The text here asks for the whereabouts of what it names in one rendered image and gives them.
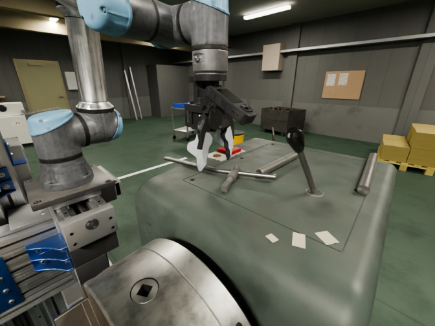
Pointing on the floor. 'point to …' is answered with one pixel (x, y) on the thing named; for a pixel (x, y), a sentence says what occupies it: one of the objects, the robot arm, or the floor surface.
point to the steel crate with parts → (281, 119)
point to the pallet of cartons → (410, 149)
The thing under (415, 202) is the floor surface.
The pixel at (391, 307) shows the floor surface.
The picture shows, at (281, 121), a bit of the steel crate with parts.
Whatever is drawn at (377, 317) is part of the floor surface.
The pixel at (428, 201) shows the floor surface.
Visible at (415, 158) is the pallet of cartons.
